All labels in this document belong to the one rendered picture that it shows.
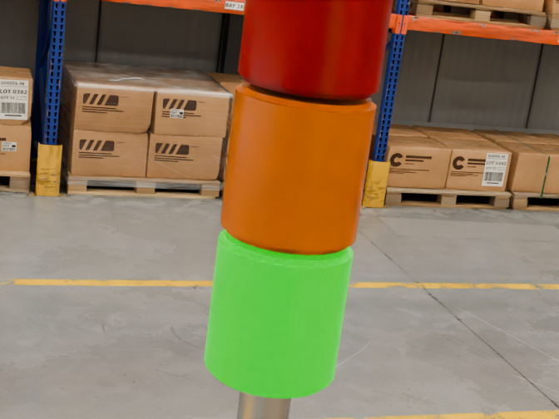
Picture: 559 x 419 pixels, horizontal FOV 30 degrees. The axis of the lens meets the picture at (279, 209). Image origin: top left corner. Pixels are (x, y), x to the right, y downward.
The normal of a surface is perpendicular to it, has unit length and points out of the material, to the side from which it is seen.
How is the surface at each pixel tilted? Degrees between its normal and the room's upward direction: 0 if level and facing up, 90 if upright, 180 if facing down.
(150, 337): 0
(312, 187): 90
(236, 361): 90
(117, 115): 90
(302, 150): 90
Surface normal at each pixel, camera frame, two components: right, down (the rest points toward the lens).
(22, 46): 0.29, 0.30
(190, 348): 0.13, -0.95
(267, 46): -0.57, 0.16
